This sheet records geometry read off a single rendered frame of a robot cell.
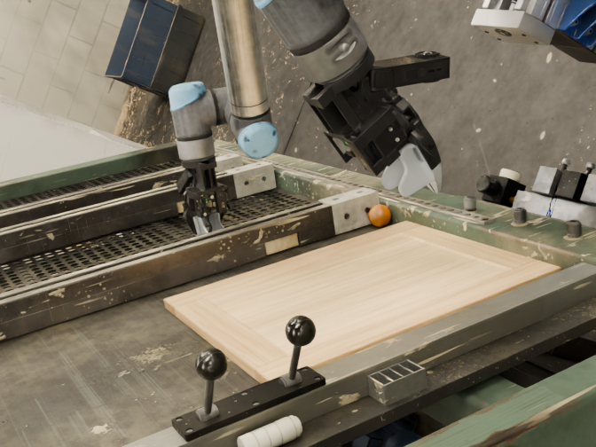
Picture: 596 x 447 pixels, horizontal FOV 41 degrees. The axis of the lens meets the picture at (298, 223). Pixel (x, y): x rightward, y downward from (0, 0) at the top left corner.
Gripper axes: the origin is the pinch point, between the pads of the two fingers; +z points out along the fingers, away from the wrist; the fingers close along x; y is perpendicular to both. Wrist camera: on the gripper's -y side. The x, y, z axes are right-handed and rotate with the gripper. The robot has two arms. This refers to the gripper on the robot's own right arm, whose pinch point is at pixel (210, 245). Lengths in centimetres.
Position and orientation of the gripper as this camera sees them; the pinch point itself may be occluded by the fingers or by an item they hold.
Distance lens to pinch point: 175.1
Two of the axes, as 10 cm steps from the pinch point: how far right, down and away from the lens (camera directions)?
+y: 4.9, 2.0, -8.5
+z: 1.3, 9.4, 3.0
